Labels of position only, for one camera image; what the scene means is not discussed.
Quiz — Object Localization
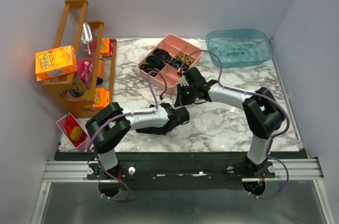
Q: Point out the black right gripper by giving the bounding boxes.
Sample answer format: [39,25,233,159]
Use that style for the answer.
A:
[174,83,197,107]

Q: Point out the dark floral patterned necktie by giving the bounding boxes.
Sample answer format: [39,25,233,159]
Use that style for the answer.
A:
[136,127,169,135]

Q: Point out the pink divided organizer tray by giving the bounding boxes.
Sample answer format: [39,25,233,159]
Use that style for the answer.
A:
[138,34,202,94]

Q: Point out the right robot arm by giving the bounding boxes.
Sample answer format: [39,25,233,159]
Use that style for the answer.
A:
[175,67,286,177]

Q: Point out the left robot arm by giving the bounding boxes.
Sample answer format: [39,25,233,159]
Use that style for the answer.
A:
[85,102,190,179]

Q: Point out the dark blue floral rolled tie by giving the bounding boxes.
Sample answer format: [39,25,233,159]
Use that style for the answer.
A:
[168,58,189,70]

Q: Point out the yellow rolled tie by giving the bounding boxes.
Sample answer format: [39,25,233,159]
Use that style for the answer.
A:
[177,52,194,66]

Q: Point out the black gold rolled tie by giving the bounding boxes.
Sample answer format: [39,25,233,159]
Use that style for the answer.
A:
[139,64,159,77]

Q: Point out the teal rolled tie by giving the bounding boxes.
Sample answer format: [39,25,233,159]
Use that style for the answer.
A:
[146,56,164,69]

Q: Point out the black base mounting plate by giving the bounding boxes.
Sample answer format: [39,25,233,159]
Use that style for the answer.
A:
[54,151,308,195]

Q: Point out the translucent blue plastic tub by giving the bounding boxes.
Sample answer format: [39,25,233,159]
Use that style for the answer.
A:
[206,29,274,68]

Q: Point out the small orange box lower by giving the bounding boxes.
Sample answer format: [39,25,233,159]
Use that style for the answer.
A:
[92,88,110,111]

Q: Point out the small orange box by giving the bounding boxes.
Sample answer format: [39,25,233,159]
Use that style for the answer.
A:
[92,88,110,111]
[100,38,114,57]

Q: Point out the orange bottle on rack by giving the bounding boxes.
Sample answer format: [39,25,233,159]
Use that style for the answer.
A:
[96,58,104,85]

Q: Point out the small orange box upper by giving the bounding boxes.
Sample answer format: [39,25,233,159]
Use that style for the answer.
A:
[100,38,114,57]

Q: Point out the pink product box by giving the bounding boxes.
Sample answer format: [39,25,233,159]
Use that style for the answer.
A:
[76,59,94,84]

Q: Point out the pink bin with fruit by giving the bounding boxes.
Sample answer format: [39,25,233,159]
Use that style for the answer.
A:
[56,113,90,152]

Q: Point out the dark tin can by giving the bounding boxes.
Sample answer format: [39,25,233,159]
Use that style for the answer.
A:
[68,74,87,97]

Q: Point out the metal scoop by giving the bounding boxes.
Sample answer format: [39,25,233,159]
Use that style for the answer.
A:
[81,22,93,55]

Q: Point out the orange Scrub Daddy box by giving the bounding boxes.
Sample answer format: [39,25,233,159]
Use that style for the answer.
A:
[35,46,77,82]

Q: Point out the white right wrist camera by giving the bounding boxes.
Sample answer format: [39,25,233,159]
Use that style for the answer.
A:
[180,74,189,87]

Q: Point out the wooden wire rack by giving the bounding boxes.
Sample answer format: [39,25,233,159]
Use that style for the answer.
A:
[41,0,118,119]

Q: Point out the aluminium rail frame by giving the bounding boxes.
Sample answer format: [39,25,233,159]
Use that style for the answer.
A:
[31,158,335,223]

